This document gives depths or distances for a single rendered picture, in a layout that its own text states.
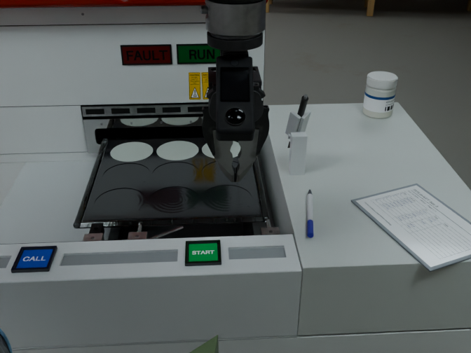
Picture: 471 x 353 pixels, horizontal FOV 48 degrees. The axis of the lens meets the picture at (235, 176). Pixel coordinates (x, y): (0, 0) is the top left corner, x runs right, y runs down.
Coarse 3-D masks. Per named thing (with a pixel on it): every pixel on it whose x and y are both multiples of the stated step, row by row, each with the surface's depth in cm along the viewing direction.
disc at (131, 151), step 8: (120, 144) 130; (128, 144) 130; (136, 144) 130; (144, 144) 130; (112, 152) 126; (120, 152) 126; (128, 152) 126; (136, 152) 126; (144, 152) 126; (152, 152) 126; (120, 160) 123; (128, 160) 123; (136, 160) 123
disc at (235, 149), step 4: (236, 144) 130; (204, 148) 128; (208, 148) 128; (232, 148) 128; (236, 148) 128; (204, 152) 126; (208, 152) 126; (232, 152) 126; (236, 152) 126; (208, 156) 125; (212, 156) 125; (236, 156) 125
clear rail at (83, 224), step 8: (224, 216) 103; (232, 216) 103; (240, 216) 103; (248, 216) 103; (256, 216) 103; (264, 216) 103; (80, 224) 101; (88, 224) 101; (104, 224) 101; (112, 224) 101; (120, 224) 101; (128, 224) 102; (136, 224) 102; (144, 224) 102; (152, 224) 102; (160, 224) 102; (168, 224) 102; (176, 224) 102; (184, 224) 102; (192, 224) 102; (200, 224) 103
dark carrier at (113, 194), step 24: (120, 168) 120; (144, 168) 120; (168, 168) 120; (192, 168) 120; (216, 168) 120; (96, 192) 111; (120, 192) 111; (144, 192) 111; (168, 192) 111; (192, 192) 111; (216, 192) 111; (240, 192) 111; (96, 216) 103; (120, 216) 103; (144, 216) 103; (168, 216) 103; (192, 216) 103; (216, 216) 104
